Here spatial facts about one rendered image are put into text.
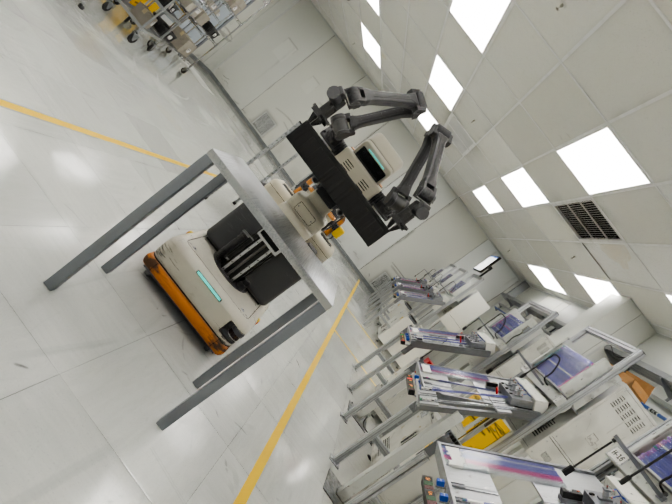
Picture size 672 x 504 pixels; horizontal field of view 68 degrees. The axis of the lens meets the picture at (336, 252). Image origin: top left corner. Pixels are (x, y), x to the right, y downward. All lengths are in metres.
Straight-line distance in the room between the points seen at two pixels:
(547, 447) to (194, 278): 2.31
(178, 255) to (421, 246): 9.70
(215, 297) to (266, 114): 10.19
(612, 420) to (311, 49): 10.83
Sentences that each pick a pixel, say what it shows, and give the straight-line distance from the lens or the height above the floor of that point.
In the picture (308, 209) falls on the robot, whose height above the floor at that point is 0.87.
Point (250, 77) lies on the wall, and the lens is 12.88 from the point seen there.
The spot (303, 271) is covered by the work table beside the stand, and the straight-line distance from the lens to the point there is 1.78.
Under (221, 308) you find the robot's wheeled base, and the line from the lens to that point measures 2.57.
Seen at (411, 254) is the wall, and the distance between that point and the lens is 11.92.
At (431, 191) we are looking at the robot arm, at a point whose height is 1.37.
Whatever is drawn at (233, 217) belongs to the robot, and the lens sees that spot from 2.83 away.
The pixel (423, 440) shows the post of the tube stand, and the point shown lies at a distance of 2.98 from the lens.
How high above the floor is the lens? 1.10
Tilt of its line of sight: 6 degrees down
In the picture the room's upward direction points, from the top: 53 degrees clockwise
